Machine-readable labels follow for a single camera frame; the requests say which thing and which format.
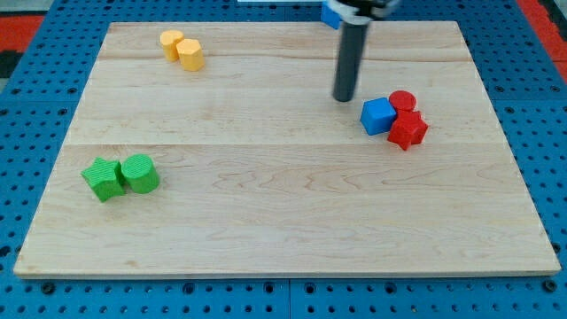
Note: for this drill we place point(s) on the blue cube block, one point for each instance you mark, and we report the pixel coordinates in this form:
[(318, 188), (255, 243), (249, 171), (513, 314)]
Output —
[(377, 116)]

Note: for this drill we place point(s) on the red star block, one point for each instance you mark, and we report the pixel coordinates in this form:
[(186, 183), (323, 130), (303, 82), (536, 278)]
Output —
[(409, 128)]

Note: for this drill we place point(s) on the red cylinder block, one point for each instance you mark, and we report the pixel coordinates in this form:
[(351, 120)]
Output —
[(403, 101)]

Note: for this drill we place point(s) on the yellow hexagon block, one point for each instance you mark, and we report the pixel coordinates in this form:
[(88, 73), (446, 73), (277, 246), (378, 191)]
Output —
[(190, 54)]

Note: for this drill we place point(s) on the green cylinder block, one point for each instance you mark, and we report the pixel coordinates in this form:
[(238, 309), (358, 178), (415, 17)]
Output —
[(140, 173)]

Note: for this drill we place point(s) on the blue block at top edge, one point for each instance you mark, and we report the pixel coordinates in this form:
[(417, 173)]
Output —
[(330, 17)]

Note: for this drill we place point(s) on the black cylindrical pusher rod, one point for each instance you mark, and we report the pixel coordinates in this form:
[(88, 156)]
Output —
[(350, 49)]

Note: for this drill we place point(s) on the green star block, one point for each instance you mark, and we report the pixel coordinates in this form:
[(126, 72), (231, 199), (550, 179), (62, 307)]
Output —
[(105, 179)]

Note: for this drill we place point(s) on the wooden board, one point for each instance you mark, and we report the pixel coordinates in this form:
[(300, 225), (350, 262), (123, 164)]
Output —
[(263, 174)]

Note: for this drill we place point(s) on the yellow cylinder block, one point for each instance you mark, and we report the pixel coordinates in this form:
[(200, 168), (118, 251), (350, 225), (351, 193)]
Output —
[(168, 40)]

